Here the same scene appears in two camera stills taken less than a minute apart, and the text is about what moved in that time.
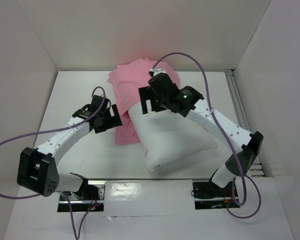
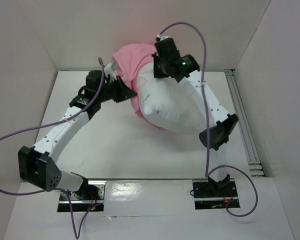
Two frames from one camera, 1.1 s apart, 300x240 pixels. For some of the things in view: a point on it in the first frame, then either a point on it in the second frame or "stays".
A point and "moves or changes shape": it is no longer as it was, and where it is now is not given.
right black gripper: x=147 y=99 -> x=157 y=67
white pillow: x=169 y=139 moves or changes shape
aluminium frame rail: x=257 y=169 stays
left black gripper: x=114 y=121 -> x=125 y=92
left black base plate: x=90 y=198 stays
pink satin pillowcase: x=125 y=81 -> x=130 y=59
